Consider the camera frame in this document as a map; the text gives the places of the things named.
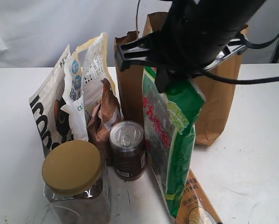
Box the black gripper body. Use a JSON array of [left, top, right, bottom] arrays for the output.
[[114, 30, 250, 72]]

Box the green snack bag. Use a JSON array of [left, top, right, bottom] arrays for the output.
[[142, 67, 205, 221]]

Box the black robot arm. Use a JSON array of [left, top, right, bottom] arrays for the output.
[[115, 0, 263, 93]]

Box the brown paper bag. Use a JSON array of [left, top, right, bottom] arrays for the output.
[[114, 12, 248, 146]]

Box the brown foil pouch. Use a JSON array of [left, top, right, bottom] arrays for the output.
[[87, 78, 122, 166]]

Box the white cat food bag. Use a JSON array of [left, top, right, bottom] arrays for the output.
[[29, 45, 73, 156]]

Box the cream pouch with printed label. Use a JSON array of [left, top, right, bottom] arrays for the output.
[[76, 33, 116, 121]]

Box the dark tin can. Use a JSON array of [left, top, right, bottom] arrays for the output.
[[109, 121, 146, 181]]

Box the white pouch with blue dots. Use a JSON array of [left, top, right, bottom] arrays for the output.
[[61, 54, 88, 141]]

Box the white backdrop cloth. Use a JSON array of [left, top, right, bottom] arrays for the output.
[[0, 0, 279, 69]]

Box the spaghetti pasta package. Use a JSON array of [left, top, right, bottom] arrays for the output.
[[175, 170, 222, 224]]

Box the clear jar with gold lid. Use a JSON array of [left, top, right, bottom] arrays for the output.
[[42, 140, 111, 224]]

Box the black cable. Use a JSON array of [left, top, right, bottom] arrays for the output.
[[188, 18, 279, 85]]

